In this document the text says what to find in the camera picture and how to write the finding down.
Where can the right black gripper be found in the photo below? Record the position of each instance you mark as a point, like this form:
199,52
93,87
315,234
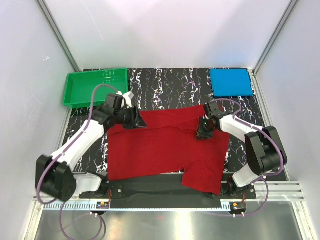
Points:
200,135

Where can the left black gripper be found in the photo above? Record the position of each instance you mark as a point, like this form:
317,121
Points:
136,121

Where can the red t shirt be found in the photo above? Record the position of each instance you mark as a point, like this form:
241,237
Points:
166,145

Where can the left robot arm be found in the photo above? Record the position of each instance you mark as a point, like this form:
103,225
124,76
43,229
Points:
54,174

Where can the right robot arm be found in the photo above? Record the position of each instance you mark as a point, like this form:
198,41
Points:
265,154

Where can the folded blue t shirt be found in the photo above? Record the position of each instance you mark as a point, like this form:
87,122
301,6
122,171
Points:
232,82

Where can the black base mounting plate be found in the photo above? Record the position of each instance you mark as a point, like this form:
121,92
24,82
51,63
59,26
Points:
142,201

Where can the green plastic tray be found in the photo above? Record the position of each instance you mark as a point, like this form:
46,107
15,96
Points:
79,86

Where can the right small connector board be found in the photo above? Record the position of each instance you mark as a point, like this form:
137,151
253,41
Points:
238,206

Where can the small connector board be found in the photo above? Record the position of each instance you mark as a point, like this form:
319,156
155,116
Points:
238,206
103,205

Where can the left small connector board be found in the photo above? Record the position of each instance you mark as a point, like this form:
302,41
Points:
103,205

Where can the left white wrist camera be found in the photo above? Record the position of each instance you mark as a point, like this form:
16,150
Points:
126,99

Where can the left aluminium corner post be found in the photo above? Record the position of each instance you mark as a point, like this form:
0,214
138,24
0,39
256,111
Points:
57,34

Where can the aluminium corner post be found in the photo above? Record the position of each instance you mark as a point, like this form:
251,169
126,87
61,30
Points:
57,34
276,33

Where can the right aluminium corner post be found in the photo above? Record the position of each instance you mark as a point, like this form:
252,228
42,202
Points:
276,33

